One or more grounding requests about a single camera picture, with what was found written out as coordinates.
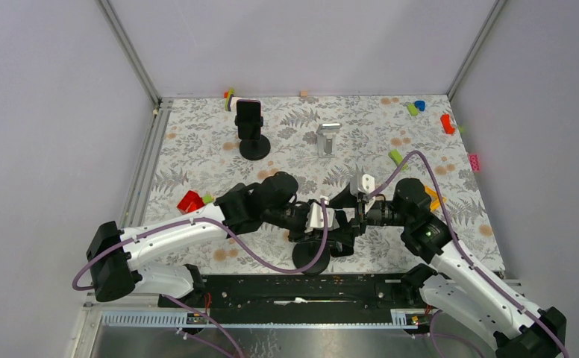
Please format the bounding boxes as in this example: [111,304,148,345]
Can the purple-edged smartphone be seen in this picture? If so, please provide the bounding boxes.
[235,99,263,140]

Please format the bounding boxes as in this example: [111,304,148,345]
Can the lime green block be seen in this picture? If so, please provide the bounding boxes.
[407,103,419,116]

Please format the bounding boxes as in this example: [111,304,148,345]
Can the black round-base phone stand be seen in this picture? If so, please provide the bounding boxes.
[292,230,341,275]

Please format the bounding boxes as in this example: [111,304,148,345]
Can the blue heart block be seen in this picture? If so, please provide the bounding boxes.
[413,100,426,112]

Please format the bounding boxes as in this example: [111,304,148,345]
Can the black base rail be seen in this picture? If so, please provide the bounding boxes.
[181,273,433,326]

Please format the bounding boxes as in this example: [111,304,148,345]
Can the silver metal phone stand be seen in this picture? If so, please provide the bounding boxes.
[316,122,342,158]

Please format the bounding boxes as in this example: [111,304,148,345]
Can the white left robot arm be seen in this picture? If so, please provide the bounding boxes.
[80,172,339,307]

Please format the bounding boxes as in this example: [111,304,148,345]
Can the red toy car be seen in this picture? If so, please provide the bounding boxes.
[176,190,214,214]

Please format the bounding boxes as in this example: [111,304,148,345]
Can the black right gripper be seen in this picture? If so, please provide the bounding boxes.
[329,181,410,245]

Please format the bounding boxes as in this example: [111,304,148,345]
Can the pink lego brick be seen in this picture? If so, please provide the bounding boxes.
[468,154,481,172]

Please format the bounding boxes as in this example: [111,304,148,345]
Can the green toy block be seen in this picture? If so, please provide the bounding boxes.
[388,149,407,170]

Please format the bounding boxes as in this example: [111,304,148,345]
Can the floral patterned mat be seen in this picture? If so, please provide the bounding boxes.
[143,95,505,271]

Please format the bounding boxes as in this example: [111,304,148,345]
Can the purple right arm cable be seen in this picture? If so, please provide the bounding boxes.
[368,150,569,358]

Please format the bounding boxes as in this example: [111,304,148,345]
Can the red curved block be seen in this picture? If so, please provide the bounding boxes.
[440,113,456,135]

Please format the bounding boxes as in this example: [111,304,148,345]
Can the black phone stand with phone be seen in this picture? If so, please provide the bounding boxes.
[235,99,271,161]

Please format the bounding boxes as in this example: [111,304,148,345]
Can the black smartphone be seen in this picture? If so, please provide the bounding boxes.
[328,230,355,257]

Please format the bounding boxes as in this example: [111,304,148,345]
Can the stacked coloured blocks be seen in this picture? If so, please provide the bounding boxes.
[223,87,234,112]

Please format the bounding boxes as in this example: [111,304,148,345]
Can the yellow triangular plastic frame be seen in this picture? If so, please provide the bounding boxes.
[425,186,446,211]

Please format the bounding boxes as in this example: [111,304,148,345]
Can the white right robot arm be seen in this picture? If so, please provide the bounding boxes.
[329,175,566,357]

